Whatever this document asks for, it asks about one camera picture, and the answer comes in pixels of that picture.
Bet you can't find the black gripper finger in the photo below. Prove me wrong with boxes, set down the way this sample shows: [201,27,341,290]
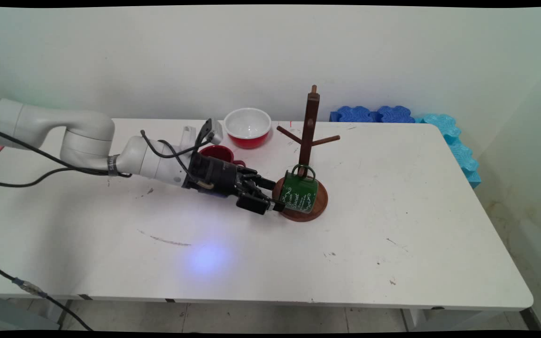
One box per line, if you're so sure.
[236,187,286,216]
[241,167,277,191]

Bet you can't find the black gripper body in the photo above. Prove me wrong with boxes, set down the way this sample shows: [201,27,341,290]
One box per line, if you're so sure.
[184,151,252,200]

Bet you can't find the green enamel mug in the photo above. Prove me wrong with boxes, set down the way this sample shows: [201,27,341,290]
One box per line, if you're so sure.
[278,164,319,215]

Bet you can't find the dark red speckled mug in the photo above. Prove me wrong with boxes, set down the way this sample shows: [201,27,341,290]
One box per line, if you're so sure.
[199,145,247,169]

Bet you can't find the red bowl white inside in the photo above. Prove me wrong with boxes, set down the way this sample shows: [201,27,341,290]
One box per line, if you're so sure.
[224,108,272,150]

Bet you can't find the brown wooden mug tree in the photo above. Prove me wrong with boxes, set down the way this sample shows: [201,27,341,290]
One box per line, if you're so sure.
[272,84,341,223]

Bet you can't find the dark blue foam mat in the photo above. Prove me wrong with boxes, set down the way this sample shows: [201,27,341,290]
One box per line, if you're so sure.
[329,105,416,124]

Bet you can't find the light blue foam mat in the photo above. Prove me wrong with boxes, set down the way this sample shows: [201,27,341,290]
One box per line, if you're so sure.
[422,113,482,190]

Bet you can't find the white table leg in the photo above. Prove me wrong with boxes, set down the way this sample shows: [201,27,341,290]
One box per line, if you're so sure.
[401,308,483,332]
[44,299,72,325]

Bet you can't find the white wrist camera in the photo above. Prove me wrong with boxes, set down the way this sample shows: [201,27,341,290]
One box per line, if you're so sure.
[201,118,224,146]

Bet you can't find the black camera cable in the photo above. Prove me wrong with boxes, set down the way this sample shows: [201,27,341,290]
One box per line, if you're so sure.
[139,118,215,163]

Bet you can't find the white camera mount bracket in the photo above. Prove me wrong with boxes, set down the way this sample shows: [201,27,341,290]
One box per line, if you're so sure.
[180,125,197,147]

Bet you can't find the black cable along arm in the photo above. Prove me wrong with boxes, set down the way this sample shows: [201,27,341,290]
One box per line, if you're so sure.
[0,126,133,188]

